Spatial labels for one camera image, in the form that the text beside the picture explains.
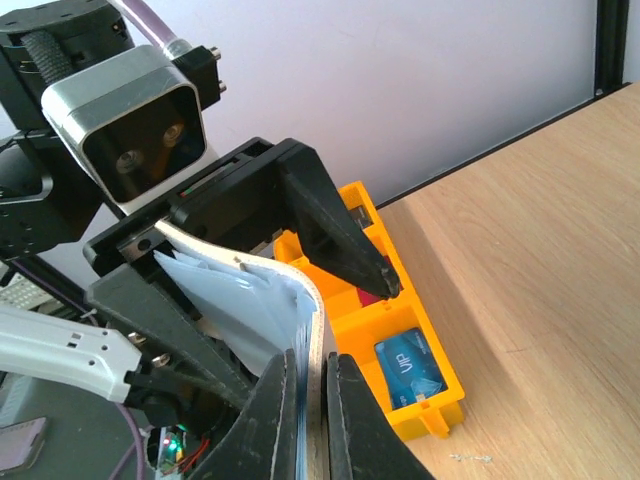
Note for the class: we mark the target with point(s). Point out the yellow bin with red cards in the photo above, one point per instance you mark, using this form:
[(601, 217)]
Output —
[(339, 294)]

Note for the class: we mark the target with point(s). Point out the yellow bin with blue cards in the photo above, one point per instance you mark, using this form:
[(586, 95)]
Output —
[(434, 416)]

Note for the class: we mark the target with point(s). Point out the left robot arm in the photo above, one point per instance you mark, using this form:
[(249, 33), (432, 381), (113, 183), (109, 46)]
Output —
[(47, 199)]

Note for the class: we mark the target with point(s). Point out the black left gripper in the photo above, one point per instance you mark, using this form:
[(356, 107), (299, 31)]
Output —
[(239, 201)]

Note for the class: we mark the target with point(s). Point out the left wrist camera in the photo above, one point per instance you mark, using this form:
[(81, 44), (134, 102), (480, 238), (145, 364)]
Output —
[(134, 122)]

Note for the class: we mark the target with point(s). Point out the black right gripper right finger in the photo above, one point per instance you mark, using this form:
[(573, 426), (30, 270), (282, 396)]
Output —
[(362, 443)]

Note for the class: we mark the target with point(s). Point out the blue VIP card stack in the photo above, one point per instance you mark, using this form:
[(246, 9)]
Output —
[(409, 368)]

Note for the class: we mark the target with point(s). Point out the cream leather card holder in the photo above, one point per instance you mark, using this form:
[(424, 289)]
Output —
[(260, 307)]

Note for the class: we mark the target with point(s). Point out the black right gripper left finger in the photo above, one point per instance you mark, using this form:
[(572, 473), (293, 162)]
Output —
[(262, 443)]

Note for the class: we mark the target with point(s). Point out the red card stack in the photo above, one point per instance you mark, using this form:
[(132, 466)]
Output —
[(366, 298)]

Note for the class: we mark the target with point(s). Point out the black frame post left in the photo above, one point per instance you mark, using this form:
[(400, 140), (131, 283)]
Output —
[(610, 45)]

